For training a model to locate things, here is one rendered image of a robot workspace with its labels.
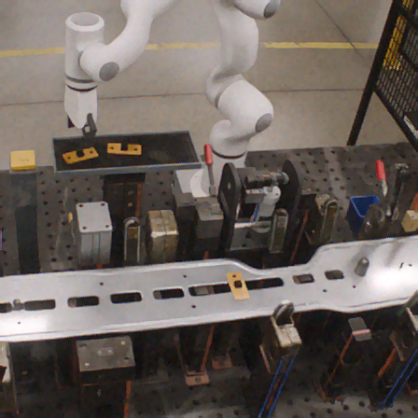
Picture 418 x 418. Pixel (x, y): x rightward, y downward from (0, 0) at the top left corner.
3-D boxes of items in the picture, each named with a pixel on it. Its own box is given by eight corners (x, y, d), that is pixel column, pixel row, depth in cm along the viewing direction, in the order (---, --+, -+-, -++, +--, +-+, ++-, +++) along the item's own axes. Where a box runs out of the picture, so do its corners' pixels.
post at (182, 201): (162, 306, 198) (176, 205, 171) (159, 292, 201) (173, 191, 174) (179, 304, 199) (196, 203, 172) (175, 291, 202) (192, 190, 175)
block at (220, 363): (214, 370, 184) (231, 306, 164) (202, 332, 193) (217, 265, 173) (232, 368, 185) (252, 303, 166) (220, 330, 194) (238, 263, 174)
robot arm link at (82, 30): (109, 76, 152) (90, 57, 157) (113, 24, 143) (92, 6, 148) (76, 85, 148) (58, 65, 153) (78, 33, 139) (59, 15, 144)
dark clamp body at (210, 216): (177, 321, 195) (194, 227, 169) (168, 285, 204) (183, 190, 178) (214, 317, 198) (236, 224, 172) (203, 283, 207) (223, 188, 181)
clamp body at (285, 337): (246, 426, 172) (275, 353, 149) (234, 388, 180) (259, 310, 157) (279, 421, 175) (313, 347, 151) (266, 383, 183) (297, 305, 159)
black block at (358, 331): (321, 410, 179) (354, 349, 159) (309, 378, 186) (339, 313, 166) (347, 405, 181) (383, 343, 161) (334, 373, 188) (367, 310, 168)
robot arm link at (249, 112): (230, 129, 217) (243, 66, 200) (269, 163, 207) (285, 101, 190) (200, 140, 211) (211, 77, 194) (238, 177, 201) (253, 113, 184)
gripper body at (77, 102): (59, 69, 156) (59, 108, 163) (75, 92, 150) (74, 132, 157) (89, 63, 159) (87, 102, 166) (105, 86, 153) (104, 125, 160)
